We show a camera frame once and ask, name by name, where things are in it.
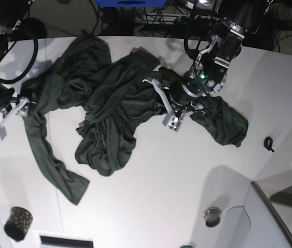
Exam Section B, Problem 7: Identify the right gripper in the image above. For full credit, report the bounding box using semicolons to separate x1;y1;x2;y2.
0;87;36;118

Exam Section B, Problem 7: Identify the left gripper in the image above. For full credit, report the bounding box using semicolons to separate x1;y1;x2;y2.
143;67;213;132

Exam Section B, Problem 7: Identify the dark green t-shirt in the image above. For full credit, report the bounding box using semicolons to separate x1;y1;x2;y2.
21;35;250;206

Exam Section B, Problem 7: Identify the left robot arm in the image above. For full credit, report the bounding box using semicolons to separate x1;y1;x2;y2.
0;1;270;131

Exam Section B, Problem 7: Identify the black patterned cup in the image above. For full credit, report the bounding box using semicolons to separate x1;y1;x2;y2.
4;207;33;242

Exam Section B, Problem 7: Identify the small black clip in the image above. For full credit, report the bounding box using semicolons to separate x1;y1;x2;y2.
264;136;274;152

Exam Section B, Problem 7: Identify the round metal table grommet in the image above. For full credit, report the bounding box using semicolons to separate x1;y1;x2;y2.
203;207;222;228

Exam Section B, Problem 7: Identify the blue bin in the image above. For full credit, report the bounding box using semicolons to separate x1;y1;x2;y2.
96;0;166;8

